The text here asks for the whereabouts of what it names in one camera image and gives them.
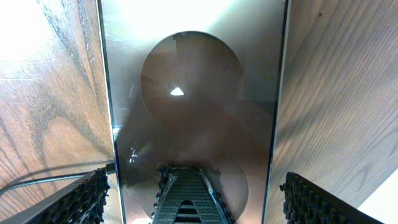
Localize black charging cable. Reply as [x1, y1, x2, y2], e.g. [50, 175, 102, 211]
[0, 162, 116, 197]

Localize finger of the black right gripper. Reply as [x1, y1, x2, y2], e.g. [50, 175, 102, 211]
[150, 166, 233, 224]

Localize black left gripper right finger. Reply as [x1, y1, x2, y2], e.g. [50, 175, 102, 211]
[279, 172, 381, 224]

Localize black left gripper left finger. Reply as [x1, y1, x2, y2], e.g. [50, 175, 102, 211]
[1, 168, 110, 224]

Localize Galaxy smartphone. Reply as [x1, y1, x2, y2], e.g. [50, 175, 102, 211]
[98, 0, 290, 223]

